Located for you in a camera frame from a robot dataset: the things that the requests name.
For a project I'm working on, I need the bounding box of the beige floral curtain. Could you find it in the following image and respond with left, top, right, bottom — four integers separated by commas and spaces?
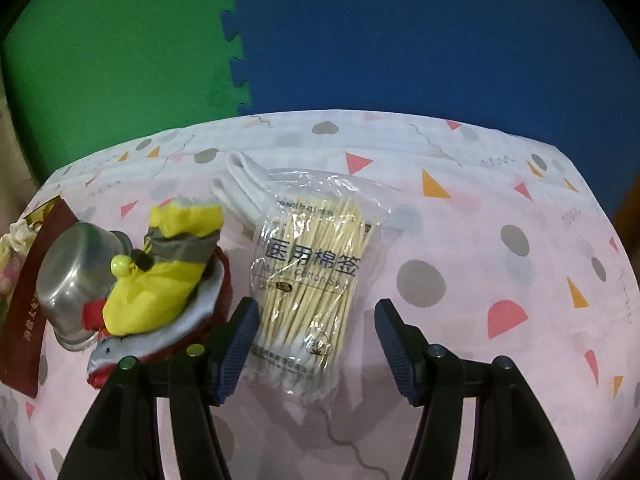
0, 95, 38, 221

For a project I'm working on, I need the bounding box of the stainless steel bowl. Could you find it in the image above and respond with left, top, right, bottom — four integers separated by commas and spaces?
36, 222, 133, 352

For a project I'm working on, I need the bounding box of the white towel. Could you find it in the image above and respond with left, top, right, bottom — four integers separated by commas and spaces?
211, 150, 273, 233

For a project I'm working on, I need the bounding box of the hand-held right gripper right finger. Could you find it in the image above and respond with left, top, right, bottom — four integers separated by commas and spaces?
374, 297, 576, 480

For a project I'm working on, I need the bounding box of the blue foam mat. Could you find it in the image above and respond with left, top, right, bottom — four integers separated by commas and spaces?
212, 0, 640, 223

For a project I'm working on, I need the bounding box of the dark red tin box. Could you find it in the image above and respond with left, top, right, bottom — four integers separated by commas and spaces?
0, 195, 83, 397

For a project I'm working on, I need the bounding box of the brown foam mat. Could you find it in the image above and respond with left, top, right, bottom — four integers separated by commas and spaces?
612, 172, 640, 246

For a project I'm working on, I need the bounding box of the pink patterned tablecloth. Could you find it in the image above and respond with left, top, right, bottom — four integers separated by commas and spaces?
0, 108, 640, 480

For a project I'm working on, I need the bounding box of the clear bag of cotton swabs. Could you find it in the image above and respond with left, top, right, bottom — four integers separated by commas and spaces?
248, 167, 401, 403

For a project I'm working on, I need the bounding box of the red and grey fabric item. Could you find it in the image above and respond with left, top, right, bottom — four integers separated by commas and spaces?
86, 245, 236, 390

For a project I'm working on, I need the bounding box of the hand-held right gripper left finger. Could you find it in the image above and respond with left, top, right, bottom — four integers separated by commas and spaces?
57, 296, 260, 480

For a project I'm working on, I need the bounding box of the yellow grey toy boot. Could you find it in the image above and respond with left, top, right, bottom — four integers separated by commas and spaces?
102, 202, 223, 337

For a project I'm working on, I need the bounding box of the cream cloth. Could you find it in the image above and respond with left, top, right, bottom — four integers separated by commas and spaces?
0, 220, 43, 261

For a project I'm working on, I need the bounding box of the green foam mat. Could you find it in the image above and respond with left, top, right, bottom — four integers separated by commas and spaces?
0, 0, 255, 196

